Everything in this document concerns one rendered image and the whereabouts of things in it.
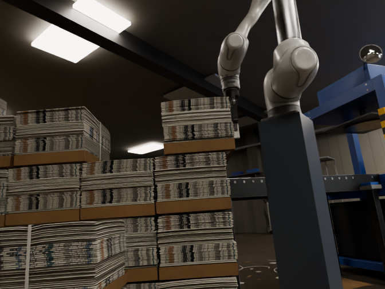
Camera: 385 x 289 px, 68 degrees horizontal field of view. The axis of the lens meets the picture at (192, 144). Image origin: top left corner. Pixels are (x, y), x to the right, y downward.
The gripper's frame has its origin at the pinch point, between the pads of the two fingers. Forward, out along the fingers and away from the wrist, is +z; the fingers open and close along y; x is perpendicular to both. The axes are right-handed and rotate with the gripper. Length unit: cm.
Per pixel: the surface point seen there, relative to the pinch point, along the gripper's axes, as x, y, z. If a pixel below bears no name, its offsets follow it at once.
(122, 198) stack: -49, 18, 28
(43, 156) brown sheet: -80, 19, 9
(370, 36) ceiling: 244, -243, -194
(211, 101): -11.1, 18.6, -8.2
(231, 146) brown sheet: -4.9, 18.6, 11.4
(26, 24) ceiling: -208, -157, -195
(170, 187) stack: -30.2, 18.2, 25.4
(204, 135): -15.4, 19.4, 6.2
